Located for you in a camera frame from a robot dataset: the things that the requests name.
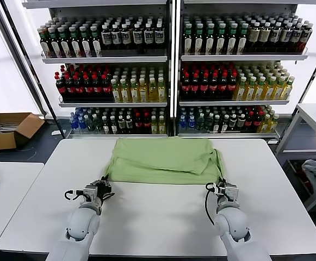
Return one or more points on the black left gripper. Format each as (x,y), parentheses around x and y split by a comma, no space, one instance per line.
(103,190)

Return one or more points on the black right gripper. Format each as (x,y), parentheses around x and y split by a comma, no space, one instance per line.
(220,188)

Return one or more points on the light green polo shirt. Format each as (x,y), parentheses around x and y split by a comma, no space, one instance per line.
(160,160)

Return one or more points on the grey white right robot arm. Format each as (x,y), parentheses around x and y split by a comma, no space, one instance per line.
(231,220)

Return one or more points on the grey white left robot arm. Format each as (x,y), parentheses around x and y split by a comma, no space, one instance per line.
(79,223)

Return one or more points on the small dark white-cap bottle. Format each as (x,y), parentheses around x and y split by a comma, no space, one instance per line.
(232,123)
(121,126)
(241,123)
(106,126)
(113,126)
(129,125)
(224,125)
(216,125)

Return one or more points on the green tinted water bottle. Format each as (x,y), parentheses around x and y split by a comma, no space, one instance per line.
(90,125)
(208,123)
(98,125)
(200,123)

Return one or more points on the blue water bottle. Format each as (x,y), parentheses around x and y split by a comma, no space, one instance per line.
(81,124)
(74,123)
(191,123)
(183,123)

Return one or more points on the red-cap cola bottle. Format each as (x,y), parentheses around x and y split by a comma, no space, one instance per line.
(60,88)
(195,87)
(78,89)
(147,124)
(204,87)
(257,122)
(232,87)
(69,89)
(223,87)
(96,88)
(87,88)
(185,87)
(106,88)
(138,124)
(248,122)
(214,87)

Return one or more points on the white paper scrap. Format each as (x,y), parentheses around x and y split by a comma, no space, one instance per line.
(56,133)

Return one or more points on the dark storage bin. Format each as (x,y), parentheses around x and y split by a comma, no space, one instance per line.
(292,167)

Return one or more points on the yellow juice bottle green band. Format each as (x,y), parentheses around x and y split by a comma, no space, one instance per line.
(161,91)
(143,92)
(154,126)
(240,91)
(116,92)
(250,91)
(260,91)
(288,89)
(152,92)
(124,92)
(266,124)
(161,126)
(270,91)
(279,90)
(274,124)
(134,92)

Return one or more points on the red cloth item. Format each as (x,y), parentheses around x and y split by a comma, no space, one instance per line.
(306,179)

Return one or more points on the brown cardboard box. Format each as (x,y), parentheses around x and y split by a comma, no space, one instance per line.
(0,141)

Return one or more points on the clear plastic wrapped packets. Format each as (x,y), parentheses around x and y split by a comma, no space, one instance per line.
(2,127)

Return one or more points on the grey metal shelf unit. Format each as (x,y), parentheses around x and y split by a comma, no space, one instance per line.
(242,57)
(106,59)

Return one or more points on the green-cap dark tea bottle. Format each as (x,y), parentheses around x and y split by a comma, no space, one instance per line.
(85,43)
(242,40)
(96,43)
(55,43)
(198,40)
(220,40)
(210,40)
(188,40)
(75,43)
(64,43)
(232,40)
(44,43)

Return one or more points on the dark bottle blue-white label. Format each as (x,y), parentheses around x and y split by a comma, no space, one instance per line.
(276,36)
(148,37)
(125,37)
(116,38)
(286,36)
(306,36)
(106,38)
(137,37)
(296,36)
(159,37)

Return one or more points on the dark bottle beige label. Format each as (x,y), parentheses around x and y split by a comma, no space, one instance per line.
(254,36)
(265,36)

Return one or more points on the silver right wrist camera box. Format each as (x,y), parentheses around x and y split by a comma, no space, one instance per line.
(232,191)

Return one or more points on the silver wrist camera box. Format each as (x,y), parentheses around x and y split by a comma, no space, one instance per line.
(90,192)
(232,191)

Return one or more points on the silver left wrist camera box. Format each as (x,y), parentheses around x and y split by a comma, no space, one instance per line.
(90,192)

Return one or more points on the grey frame side table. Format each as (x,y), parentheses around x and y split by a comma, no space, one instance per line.
(310,108)

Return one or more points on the black slanted frame pole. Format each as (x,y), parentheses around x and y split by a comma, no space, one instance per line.
(33,70)
(315,76)

